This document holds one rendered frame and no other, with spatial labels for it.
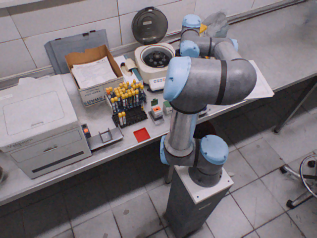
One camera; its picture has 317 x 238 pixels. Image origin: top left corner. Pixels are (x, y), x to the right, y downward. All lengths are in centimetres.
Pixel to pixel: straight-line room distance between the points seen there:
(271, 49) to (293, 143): 103
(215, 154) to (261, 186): 135
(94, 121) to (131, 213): 92
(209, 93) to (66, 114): 60
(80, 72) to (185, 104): 96
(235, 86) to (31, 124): 74
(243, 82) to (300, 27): 162
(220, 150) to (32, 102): 75
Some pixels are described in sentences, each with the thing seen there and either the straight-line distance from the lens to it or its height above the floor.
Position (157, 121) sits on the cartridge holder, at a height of 89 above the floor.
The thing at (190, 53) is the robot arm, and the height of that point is 133.
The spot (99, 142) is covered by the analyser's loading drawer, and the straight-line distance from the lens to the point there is 122.
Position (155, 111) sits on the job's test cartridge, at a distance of 126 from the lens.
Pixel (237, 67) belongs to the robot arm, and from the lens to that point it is 64.
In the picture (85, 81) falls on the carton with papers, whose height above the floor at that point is 94.
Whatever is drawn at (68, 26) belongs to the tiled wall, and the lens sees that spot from 150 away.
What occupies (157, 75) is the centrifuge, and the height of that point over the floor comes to 96.
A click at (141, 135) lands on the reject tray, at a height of 88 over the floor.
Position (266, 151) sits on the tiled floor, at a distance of 245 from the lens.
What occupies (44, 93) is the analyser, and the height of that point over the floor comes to 117.
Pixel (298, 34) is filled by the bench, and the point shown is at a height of 87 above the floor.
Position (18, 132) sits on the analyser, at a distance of 103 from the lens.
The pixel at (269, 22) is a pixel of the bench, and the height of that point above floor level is 88.
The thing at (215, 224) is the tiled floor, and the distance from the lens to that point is 206.
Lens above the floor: 195
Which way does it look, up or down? 54 degrees down
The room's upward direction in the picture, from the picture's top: 3 degrees clockwise
